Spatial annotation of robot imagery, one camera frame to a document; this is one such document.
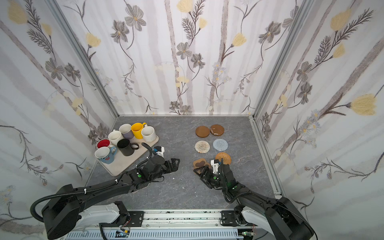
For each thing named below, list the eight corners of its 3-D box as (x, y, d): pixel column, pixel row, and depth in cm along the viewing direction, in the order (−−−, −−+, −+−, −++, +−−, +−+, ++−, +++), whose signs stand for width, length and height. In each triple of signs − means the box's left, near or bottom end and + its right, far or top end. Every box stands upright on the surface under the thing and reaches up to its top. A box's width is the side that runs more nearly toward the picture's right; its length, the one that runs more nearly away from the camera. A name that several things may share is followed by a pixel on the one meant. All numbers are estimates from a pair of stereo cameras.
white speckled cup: (143, 143, 106) (139, 135, 99) (146, 131, 112) (143, 123, 105) (155, 143, 106) (152, 135, 99) (157, 131, 112) (155, 124, 105)
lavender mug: (126, 143, 107) (121, 135, 99) (123, 134, 112) (117, 126, 104) (136, 139, 109) (132, 131, 102) (132, 130, 115) (128, 122, 107)
